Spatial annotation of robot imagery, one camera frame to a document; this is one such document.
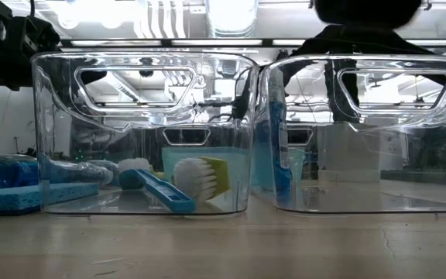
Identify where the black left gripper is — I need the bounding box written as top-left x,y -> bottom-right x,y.
0,15 -> 108,91

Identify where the clear plastic bin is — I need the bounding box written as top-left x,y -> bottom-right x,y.
259,53 -> 446,215
30,51 -> 260,216

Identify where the blue dish brush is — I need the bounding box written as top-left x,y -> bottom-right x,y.
116,157 -> 197,214

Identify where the light blue sponge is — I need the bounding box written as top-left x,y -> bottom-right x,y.
0,181 -> 101,216

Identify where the lime green dish brush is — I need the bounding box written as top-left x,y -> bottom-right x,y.
173,156 -> 232,203

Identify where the green cactus plant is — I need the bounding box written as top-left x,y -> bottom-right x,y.
323,57 -> 360,123

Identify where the black overhead beam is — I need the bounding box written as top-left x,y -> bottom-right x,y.
58,37 -> 446,49

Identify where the white cylindrical ceiling light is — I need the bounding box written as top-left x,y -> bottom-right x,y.
206,0 -> 259,39

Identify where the black aluminium frame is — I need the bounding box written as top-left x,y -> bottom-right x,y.
379,169 -> 446,185

